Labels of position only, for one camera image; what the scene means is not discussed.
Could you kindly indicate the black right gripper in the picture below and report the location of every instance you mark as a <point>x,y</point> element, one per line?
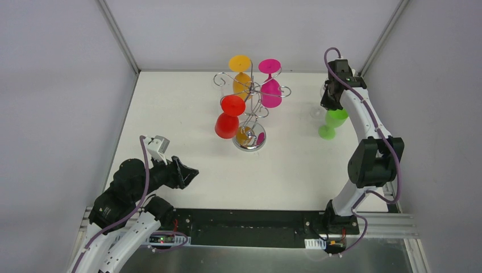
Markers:
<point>332,90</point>

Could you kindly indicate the chrome wine glass rack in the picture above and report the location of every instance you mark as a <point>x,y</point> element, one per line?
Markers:
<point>251,135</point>

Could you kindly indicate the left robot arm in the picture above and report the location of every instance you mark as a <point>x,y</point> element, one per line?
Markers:
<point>124,216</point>

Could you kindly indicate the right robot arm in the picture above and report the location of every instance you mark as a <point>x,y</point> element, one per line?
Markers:
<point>375,161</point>

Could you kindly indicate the red wine glass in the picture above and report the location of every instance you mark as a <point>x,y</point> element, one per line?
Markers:
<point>227,123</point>

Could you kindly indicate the orange wine glass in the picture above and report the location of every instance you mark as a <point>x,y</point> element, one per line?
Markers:
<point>242,81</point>

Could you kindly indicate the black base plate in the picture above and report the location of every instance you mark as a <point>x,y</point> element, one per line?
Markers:
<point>260,228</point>

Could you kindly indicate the green wine glass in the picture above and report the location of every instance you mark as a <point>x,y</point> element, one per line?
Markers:
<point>333,119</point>

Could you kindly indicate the magenta wine glass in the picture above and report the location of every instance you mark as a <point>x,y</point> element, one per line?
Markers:
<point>270,90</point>

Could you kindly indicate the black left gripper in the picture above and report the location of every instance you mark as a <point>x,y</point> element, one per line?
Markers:
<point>177,172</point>

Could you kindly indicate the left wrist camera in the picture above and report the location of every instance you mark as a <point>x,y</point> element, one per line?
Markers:
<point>156,147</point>

